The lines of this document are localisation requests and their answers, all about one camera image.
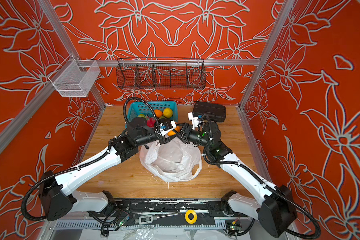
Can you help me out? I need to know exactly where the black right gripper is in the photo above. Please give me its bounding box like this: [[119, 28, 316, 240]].
[[171, 122, 214, 150]]

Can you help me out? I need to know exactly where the pink dragon fruit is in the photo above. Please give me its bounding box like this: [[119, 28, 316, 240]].
[[147, 117, 157, 128]]

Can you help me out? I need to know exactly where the white plastic bag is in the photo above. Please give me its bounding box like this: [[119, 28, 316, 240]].
[[139, 138, 203, 183]]

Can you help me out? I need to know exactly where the orange fruit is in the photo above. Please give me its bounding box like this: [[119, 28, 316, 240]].
[[154, 109, 163, 119], [167, 126, 181, 137]]

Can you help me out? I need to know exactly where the yellow lemon fruit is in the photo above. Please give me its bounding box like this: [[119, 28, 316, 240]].
[[163, 108, 174, 119]]

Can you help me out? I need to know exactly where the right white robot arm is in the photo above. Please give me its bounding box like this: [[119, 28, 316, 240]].
[[179, 113, 321, 240]]

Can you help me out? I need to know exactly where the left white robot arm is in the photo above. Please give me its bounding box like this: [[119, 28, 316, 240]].
[[21, 97, 176, 222]]

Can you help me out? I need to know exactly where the teal plastic basket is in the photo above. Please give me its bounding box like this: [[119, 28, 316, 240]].
[[125, 100, 179, 128]]

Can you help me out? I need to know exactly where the yellow tape roll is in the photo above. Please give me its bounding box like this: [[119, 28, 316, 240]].
[[185, 210, 198, 225]]

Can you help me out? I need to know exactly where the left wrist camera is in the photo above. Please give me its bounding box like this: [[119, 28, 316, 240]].
[[160, 121, 177, 136]]

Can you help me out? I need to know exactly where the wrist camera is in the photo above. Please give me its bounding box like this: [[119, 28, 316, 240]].
[[188, 112, 201, 130], [160, 121, 177, 136]]

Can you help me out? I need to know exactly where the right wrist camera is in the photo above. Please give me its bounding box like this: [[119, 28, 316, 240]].
[[188, 112, 201, 130]]

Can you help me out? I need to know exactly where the black wire wall basket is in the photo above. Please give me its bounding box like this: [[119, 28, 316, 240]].
[[116, 58, 207, 90]]

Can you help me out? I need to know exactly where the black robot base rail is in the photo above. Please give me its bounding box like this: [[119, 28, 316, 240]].
[[88, 199, 251, 231]]

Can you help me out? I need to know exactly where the clear plastic wall bin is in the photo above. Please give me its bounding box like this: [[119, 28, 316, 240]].
[[48, 55, 101, 97]]

